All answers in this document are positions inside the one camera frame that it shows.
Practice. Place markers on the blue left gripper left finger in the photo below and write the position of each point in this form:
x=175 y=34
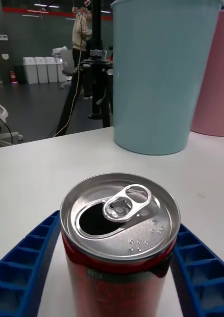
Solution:
x=15 y=277

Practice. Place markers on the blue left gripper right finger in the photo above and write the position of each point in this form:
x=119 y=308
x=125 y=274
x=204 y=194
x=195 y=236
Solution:
x=206 y=280

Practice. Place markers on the red drink can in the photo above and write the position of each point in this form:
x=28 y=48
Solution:
x=117 y=284

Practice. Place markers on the white office chair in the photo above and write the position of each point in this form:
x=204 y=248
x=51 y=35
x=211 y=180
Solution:
x=0 y=111

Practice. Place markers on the pink plastic bin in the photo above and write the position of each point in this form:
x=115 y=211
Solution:
x=216 y=86

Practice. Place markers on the pale blue plastic bin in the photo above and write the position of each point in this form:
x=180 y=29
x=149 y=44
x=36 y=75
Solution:
x=154 y=86

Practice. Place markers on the red fire extinguisher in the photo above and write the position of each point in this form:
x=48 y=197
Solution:
x=13 y=77

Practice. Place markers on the white lidded waste bin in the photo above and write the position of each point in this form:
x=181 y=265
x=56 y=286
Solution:
x=51 y=70
x=41 y=70
x=60 y=71
x=29 y=71

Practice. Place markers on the grey office chair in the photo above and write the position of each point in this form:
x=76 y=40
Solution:
x=68 y=62

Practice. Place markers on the person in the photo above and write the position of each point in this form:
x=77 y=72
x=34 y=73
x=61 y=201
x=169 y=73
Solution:
x=79 y=32

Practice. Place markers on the black tripod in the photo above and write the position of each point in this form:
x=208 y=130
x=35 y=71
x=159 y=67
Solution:
x=96 y=24

